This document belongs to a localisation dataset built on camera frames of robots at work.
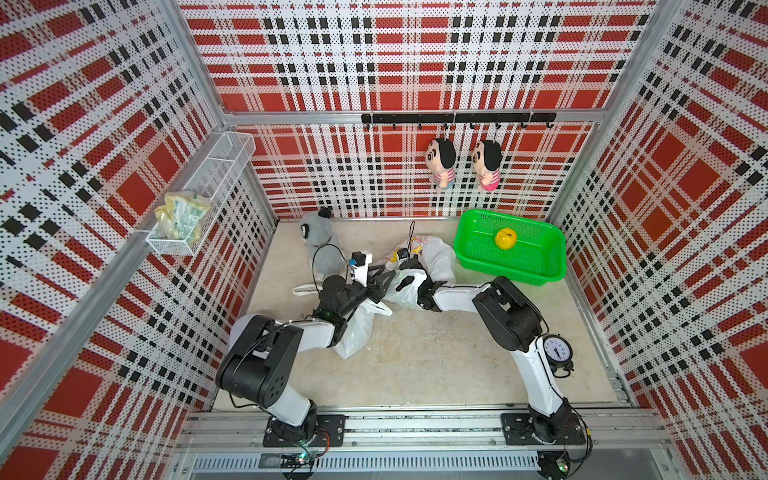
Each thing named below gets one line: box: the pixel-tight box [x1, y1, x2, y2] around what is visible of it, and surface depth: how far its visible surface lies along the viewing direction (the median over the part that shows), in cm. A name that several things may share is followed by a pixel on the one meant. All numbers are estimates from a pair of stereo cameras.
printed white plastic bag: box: [385, 236, 456, 308], surface depth 90 cm
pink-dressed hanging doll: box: [473, 140, 503, 192], surface depth 96 cm
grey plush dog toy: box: [292, 207, 348, 296], surface depth 97 cm
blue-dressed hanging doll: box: [425, 138, 457, 191], surface depth 97 cm
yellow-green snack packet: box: [154, 191, 211, 244], surface depth 65 cm
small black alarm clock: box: [543, 333, 575, 379], surface depth 86 cm
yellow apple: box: [496, 228, 517, 250], surface depth 110 cm
